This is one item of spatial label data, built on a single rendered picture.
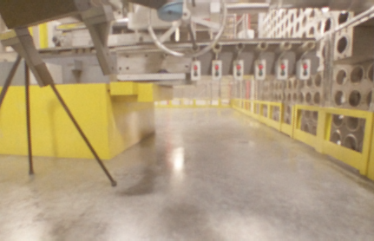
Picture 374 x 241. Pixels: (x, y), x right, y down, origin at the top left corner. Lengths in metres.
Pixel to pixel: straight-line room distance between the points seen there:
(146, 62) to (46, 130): 1.00
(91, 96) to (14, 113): 0.74
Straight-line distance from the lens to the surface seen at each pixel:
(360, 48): 2.58
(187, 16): 0.99
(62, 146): 1.82
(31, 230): 0.97
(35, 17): 0.39
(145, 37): 1.99
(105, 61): 0.35
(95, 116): 1.60
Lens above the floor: 0.48
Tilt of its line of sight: 7 degrees down
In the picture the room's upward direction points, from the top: straight up
